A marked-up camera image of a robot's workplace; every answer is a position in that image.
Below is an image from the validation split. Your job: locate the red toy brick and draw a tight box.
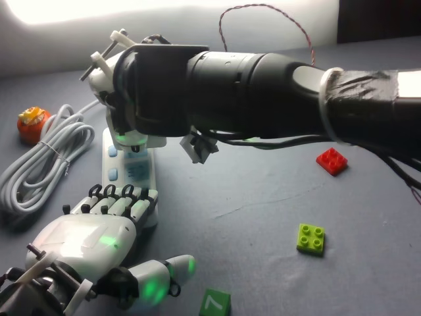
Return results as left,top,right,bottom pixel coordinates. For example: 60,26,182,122
315,147,349,178

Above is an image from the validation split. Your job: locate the green cube number seven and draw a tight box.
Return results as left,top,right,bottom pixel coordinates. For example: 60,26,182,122
199,288,232,316

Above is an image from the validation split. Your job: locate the grey coiled power cable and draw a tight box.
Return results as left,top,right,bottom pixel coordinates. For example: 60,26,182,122
0,99,109,228

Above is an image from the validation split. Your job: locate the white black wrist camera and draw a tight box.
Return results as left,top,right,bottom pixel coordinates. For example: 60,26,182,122
179,127,220,165

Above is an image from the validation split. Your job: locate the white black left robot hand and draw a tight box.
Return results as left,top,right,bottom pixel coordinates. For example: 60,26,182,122
24,184,197,312

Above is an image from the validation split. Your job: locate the grey table cloth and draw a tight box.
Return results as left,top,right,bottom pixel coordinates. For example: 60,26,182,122
0,42,421,316

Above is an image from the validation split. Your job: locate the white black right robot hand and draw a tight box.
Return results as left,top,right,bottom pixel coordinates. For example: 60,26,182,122
87,54,148,154

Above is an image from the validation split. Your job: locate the lime green toy brick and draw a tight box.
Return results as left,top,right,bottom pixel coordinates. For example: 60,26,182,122
295,223,326,258

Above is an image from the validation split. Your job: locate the white power strip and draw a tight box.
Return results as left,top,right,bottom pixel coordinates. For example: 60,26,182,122
101,126,161,228

